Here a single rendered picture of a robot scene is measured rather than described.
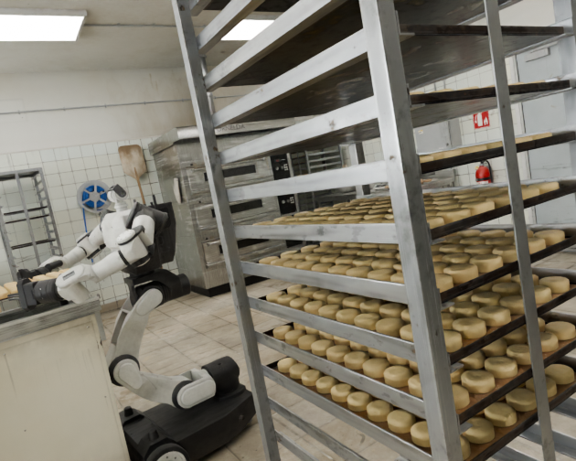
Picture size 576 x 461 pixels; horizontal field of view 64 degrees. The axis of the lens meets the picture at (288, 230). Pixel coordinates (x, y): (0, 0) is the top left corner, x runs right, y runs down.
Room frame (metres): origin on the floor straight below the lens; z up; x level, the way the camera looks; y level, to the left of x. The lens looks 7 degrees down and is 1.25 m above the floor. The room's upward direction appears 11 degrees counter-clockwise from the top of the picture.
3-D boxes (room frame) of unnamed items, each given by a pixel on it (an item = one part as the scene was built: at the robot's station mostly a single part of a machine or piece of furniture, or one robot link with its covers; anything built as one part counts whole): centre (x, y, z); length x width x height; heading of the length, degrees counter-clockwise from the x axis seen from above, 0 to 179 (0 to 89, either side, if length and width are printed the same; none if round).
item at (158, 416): (2.25, 0.67, 0.19); 0.64 x 0.52 x 0.33; 126
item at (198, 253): (6.07, 0.63, 1.00); 1.56 x 1.20 x 2.01; 121
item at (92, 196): (5.72, 2.28, 1.10); 0.41 x 0.17 x 1.10; 121
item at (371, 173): (0.88, -0.03, 1.23); 0.64 x 0.03 x 0.03; 31
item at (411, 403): (0.88, -0.03, 0.87); 0.64 x 0.03 x 0.03; 31
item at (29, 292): (1.70, 0.96, 1.00); 0.12 x 0.10 x 0.13; 81
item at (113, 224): (2.22, 0.71, 1.10); 0.34 x 0.30 x 0.36; 36
